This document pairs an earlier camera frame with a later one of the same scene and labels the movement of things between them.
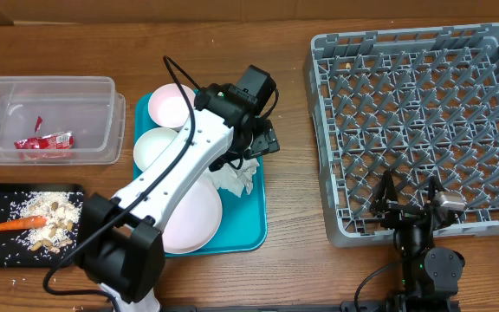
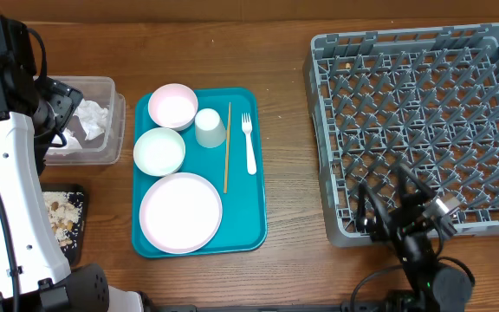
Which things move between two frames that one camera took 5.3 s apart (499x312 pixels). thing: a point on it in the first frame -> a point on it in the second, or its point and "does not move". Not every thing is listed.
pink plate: x=196 y=220 does not move
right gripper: x=386 y=202 -> x=401 y=218
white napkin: x=235 y=179 -> x=92 y=117
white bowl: x=151 y=144 does not move
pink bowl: x=168 y=107 does not move
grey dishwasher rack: x=444 y=102 does not move
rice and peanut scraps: x=61 y=211 does not move
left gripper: x=267 y=139 -> x=66 y=97
